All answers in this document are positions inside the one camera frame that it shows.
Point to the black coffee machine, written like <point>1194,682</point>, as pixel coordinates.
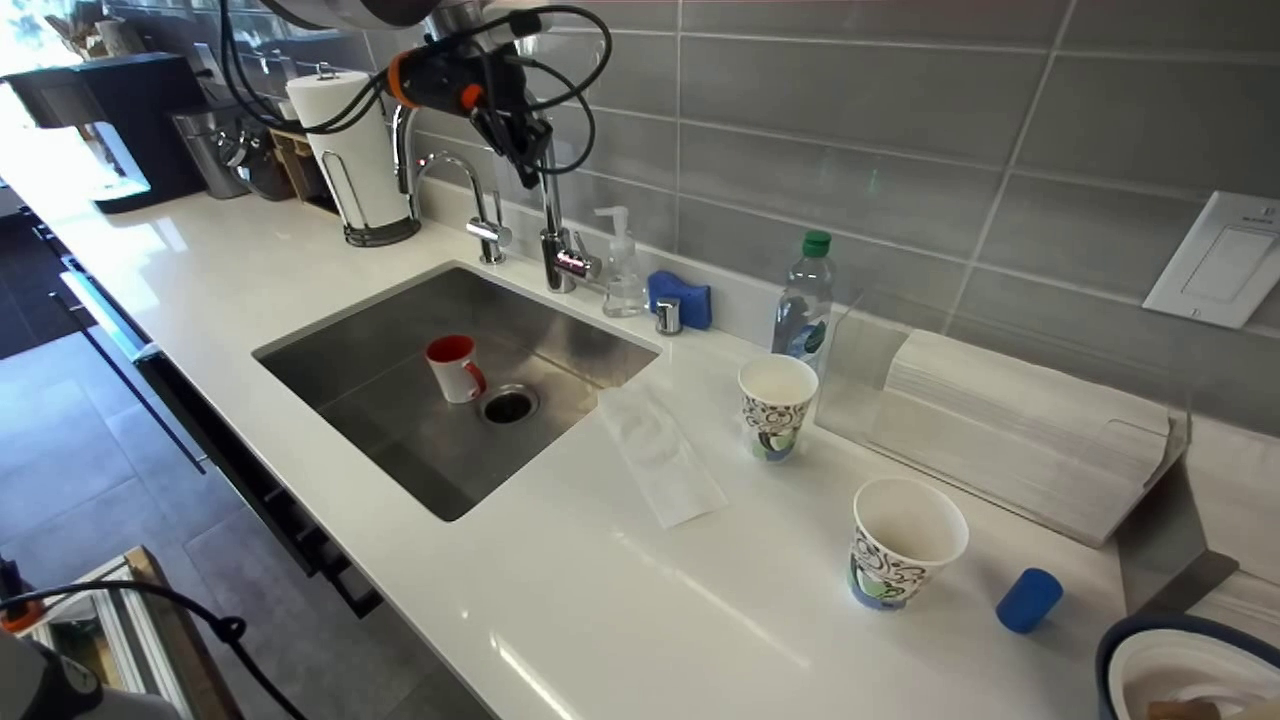
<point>134,120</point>

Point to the patterned paper cup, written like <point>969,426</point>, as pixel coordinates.
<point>900,545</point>
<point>779,402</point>

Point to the blue sponge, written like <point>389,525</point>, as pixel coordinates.
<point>683,297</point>

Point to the grey round device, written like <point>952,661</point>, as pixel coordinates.
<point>40,682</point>

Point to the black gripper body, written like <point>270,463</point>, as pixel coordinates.
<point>460,83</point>

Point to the white mug red interior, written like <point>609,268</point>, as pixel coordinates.
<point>452,372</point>

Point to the wooden shelf frame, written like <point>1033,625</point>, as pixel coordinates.
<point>175,667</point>

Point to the wooden box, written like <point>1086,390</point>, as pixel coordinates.
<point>303,160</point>

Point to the water bottle green cap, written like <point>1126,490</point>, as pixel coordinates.
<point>802,315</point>

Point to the tall chrome arched faucet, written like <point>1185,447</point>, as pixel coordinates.
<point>550,241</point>

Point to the black sink drain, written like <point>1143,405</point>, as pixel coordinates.
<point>504,405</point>

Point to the grey metal bracket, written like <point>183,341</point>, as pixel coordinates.
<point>1160,533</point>

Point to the small chrome faucet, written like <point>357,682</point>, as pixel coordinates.
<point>480,225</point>

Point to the small blue cylinder cap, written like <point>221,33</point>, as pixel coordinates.
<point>1031,600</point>

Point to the beige folded drying mat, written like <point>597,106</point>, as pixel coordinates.
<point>1014,426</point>

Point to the clear soap pump bottle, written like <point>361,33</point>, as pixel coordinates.
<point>622,273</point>

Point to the stainless steel sink basin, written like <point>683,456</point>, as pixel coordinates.
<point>385,363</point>

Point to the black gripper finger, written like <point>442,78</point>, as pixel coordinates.
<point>539,153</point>
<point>508,136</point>

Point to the white wall switch plate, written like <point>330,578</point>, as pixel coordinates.
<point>1220,263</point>

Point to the clear plastic sheet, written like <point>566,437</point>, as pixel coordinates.
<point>662,452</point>

